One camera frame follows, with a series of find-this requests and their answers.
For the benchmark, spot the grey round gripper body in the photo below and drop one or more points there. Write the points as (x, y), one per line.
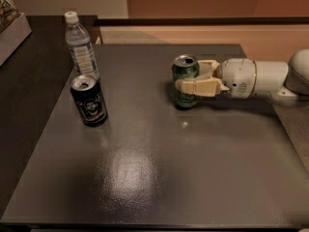
(237, 77)

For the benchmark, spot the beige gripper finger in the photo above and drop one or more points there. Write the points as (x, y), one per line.
(207, 69)
(203, 87)

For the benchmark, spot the green soda can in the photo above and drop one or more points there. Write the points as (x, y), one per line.
(185, 66)

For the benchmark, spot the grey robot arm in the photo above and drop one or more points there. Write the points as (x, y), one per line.
(280, 81)

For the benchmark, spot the black soda can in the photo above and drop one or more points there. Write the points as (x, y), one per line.
(89, 101)

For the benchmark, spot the clear plastic water bottle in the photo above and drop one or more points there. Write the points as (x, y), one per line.
(80, 46)

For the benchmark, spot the white box on left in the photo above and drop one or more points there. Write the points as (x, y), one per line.
(13, 36)

